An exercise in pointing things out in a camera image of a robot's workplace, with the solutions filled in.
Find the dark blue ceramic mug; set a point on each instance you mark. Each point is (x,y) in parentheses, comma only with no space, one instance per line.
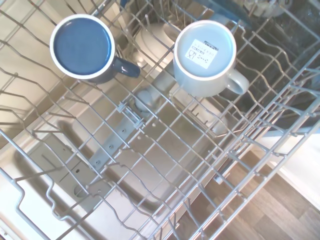
(82,45)

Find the stainless steel dishwasher door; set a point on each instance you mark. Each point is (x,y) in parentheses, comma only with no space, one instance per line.
(140,185)

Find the grey mug with sticker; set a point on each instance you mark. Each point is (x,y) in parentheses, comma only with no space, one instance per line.
(205,37)

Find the dark plate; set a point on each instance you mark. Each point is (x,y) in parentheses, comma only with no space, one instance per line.
(225,10)

